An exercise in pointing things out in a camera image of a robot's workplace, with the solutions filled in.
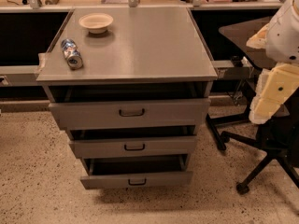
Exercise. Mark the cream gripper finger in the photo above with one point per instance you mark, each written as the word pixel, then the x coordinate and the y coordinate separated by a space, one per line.
pixel 260 110
pixel 258 41

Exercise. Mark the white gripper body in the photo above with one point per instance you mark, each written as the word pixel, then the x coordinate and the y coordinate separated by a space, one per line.
pixel 284 36

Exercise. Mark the grey bottom drawer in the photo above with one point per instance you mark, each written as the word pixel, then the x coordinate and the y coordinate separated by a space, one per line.
pixel 135 172

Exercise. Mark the grey drawer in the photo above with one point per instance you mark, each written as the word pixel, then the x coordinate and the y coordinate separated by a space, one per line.
pixel 133 142
pixel 135 172
pixel 124 110

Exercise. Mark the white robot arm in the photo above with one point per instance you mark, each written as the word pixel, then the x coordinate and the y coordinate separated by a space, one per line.
pixel 280 39

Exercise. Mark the grey top drawer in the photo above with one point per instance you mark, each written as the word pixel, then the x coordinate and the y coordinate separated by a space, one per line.
pixel 124 110

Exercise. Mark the grey middle drawer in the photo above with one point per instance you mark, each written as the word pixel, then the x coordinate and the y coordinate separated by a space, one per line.
pixel 133 142

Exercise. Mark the grey drawer cabinet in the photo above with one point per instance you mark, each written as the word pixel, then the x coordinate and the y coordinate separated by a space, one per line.
pixel 145 50

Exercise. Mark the black office chair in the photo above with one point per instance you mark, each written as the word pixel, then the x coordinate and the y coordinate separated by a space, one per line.
pixel 278 137

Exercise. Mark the white paper bowl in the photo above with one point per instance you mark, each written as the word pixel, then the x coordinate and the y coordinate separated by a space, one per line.
pixel 96 23

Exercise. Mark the blue and silver can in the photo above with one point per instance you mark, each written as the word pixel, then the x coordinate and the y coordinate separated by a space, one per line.
pixel 71 54

